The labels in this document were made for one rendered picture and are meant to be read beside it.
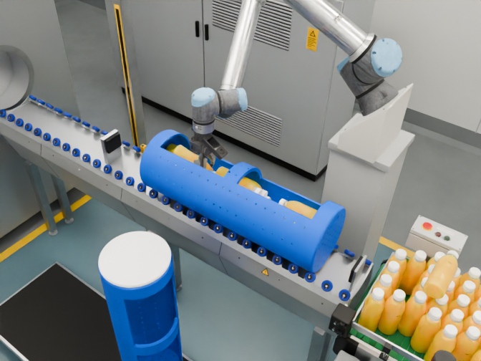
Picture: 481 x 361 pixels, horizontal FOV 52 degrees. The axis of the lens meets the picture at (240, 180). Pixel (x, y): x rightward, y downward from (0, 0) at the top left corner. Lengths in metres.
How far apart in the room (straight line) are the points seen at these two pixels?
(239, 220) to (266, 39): 1.79
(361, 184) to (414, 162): 1.84
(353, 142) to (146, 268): 1.10
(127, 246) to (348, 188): 1.16
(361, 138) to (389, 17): 2.27
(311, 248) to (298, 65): 1.82
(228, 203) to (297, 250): 0.33
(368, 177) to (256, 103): 1.54
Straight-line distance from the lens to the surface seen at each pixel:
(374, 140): 2.30
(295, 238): 1.87
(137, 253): 1.99
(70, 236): 3.59
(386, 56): 2.18
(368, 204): 2.57
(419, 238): 2.12
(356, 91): 2.37
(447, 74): 4.47
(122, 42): 2.64
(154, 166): 2.17
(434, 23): 4.37
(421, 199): 3.98
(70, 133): 2.86
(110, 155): 2.58
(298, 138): 3.71
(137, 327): 2.59
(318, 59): 3.33
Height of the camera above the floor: 2.53
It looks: 41 degrees down
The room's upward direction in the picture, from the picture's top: 2 degrees clockwise
